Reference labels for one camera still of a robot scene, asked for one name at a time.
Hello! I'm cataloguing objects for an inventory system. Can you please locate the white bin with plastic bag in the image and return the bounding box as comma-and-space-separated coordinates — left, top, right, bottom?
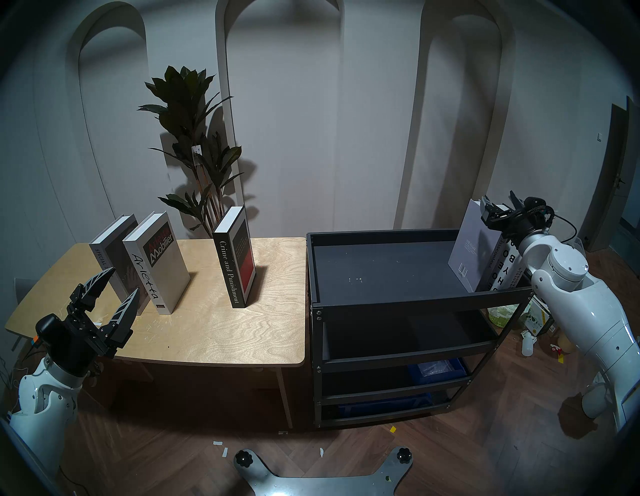
581, 381, 615, 420

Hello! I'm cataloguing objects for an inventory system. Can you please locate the grey metal robot base plate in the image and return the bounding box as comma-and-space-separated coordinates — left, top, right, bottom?
235, 447, 415, 496

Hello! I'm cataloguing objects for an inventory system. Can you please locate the pale green plastic bag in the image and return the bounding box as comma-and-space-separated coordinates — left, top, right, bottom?
487, 304, 521, 329

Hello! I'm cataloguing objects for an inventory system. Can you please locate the Arietta Mobilier book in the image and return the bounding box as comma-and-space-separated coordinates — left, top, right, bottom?
122, 211, 192, 316

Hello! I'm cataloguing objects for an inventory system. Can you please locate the flat blue plastic crate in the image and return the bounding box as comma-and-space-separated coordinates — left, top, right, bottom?
336, 392, 432, 418

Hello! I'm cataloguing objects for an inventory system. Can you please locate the tall green leafy plant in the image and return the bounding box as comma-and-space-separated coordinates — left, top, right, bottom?
137, 65, 244, 238

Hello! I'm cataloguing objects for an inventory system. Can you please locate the light wooden display table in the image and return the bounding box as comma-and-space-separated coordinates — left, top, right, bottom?
5, 237, 307, 430

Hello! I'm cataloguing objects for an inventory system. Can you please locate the green and white carton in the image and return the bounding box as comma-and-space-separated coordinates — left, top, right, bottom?
524, 297, 553, 337

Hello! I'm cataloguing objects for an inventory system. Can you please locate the grey Discontent book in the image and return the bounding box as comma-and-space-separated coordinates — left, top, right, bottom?
447, 198, 507, 293

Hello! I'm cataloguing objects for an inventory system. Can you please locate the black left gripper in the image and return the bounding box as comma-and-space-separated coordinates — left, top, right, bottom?
35, 266, 141, 378

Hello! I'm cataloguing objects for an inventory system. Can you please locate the black metal shelf cart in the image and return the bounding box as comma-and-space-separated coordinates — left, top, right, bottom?
305, 228, 541, 428

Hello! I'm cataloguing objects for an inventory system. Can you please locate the white Design Hotels yearbook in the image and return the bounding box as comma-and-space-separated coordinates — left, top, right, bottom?
487, 235, 528, 293

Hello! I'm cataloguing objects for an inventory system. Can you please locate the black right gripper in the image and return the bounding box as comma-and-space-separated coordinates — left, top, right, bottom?
480, 190, 553, 244

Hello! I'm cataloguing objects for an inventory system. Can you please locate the grey Special Issue book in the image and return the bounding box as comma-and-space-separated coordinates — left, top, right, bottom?
89, 214, 151, 316

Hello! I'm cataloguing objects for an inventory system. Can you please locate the Crime and Punishment book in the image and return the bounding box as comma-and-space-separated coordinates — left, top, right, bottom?
213, 205, 257, 309

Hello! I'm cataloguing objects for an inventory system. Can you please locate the blue bin with clear bag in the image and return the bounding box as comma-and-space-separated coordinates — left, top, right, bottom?
406, 357, 468, 385

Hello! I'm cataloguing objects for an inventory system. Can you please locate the dark brown door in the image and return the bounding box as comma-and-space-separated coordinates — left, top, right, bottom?
579, 97, 640, 253

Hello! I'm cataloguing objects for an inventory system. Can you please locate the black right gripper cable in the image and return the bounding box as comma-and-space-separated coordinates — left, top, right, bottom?
550, 212, 578, 244

